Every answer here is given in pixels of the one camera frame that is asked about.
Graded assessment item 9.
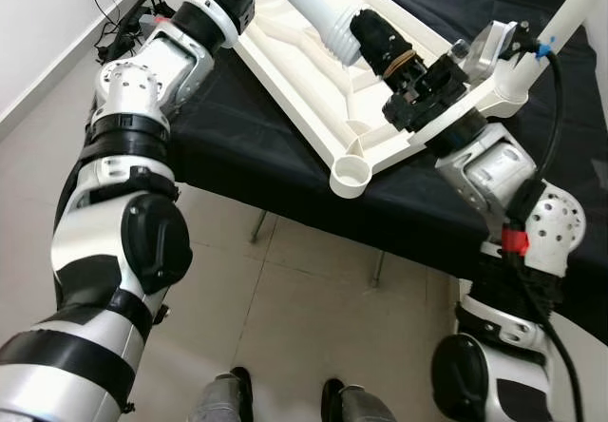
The black floor cable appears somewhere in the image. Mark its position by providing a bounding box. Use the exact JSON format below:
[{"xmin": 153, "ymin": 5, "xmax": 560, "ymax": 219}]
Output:
[{"xmin": 90, "ymin": 0, "xmax": 162, "ymax": 62}]

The tan rubber band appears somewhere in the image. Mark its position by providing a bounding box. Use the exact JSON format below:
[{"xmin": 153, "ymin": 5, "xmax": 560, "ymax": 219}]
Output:
[{"xmin": 375, "ymin": 49, "xmax": 419, "ymax": 76}]

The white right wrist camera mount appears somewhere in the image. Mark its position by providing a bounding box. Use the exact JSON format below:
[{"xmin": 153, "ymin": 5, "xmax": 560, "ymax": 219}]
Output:
[{"xmin": 418, "ymin": 21, "xmax": 533, "ymax": 147}]

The white plastic table top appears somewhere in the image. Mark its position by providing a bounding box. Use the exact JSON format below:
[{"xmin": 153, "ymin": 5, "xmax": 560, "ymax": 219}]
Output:
[{"xmin": 147, "ymin": 0, "xmax": 571, "ymax": 198}]

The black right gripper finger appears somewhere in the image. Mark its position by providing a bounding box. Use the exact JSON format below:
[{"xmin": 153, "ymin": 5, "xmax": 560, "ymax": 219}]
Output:
[{"xmin": 350, "ymin": 9, "xmax": 421, "ymax": 79}]

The black table cloth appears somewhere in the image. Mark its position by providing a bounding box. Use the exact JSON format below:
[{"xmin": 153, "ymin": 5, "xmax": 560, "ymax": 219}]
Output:
[{"xmin": 166, "ymin": 0, "xmax": 608, "ymax": 342}]

